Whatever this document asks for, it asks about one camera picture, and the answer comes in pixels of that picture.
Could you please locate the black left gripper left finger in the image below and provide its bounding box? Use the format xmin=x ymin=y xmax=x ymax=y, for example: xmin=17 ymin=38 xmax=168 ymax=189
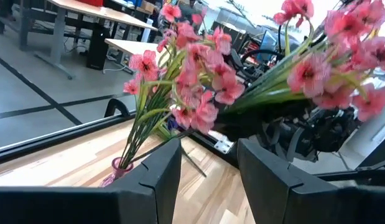
xmin=0 ymin=138 xmax=183 ymax=224

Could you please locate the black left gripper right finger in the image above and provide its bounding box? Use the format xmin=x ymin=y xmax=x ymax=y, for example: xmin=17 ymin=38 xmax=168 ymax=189
xmin=237 ymin=139 xmax=385 ymax=224

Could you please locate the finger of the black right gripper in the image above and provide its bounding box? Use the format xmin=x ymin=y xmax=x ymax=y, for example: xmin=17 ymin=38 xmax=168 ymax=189
xmin=215 ymin=105 xmax=274 ymax=139

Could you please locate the pink artificial flower bunch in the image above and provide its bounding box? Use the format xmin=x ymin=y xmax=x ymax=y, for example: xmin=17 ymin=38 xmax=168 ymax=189
xmin=119 ymin=49 xmax=180 ymax=170
xmin=154 ymin=2 xmax=246 ymax=138
xmin=225 ymin=0 xmax=385 ymax=123

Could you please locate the pink glass vase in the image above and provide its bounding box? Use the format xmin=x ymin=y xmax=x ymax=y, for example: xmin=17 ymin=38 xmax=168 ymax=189
xmin=100 ymin=156 xmax=134 ymax=187

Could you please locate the blue lit monitor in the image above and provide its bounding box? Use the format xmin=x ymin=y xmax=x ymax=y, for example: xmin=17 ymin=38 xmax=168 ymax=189
xmin=256 ymin=30 xmax=277 ymax=62

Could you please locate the small wooden desk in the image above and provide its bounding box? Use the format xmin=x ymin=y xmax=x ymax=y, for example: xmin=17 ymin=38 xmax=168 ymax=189
xmin=104 ymin=39 xmax=170 ymax=75

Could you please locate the brown cardboard box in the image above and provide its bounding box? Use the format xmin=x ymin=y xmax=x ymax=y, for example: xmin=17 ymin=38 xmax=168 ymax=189
xmin=139 ymin=0 xmax=156 ymax=14

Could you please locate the black computer tower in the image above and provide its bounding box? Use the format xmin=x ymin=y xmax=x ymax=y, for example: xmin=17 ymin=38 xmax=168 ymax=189
xmin=85 ymin=23 xmax=111 ymax=71

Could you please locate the large wooden desk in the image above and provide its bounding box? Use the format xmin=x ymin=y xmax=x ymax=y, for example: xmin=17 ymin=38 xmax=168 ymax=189
xmin=33 ymin=0 xmax=159 ymax=80

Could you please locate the red container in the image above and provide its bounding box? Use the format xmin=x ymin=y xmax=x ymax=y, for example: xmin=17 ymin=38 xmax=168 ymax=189
xmin=77 ymin=0 xmax=103 ymax=7

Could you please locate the white metal bracket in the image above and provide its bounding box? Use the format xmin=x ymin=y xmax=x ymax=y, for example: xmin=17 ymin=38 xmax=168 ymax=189
xmin=214 ymin=139 xmax=234 ymax=154

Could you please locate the white post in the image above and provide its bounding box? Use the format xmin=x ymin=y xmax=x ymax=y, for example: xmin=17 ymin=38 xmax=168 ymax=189
xmin=141 ymin=17 xmax=154 ymax=43

